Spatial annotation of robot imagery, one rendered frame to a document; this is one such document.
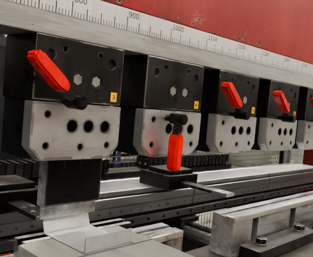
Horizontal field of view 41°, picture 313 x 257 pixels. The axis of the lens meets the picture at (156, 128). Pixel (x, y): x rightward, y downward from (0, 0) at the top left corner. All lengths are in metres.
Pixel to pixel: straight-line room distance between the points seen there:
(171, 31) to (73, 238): 0.37
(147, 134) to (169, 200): 0.53
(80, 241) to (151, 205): 0.54
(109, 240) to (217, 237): 0.44
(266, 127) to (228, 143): 0.16
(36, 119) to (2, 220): 0.37
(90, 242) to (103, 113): 0.18
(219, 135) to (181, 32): 0.23
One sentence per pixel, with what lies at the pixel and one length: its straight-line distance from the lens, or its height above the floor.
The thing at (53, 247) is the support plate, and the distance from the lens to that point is 0.62.
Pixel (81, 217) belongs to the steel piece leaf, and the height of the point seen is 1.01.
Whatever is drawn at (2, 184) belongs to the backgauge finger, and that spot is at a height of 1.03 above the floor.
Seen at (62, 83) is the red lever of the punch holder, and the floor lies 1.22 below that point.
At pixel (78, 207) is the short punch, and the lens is 0.68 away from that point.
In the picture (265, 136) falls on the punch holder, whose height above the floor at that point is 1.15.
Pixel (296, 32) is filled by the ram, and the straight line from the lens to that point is 1.12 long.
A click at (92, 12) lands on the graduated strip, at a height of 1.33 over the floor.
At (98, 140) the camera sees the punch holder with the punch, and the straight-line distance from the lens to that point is 0.63.
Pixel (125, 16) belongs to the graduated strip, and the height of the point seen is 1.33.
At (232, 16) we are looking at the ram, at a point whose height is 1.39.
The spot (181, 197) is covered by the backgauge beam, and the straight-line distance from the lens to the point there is 1.24.
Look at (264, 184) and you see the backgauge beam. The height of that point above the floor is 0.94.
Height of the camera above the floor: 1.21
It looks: 4 degrees down
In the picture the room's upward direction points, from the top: 5 degrees clockwise
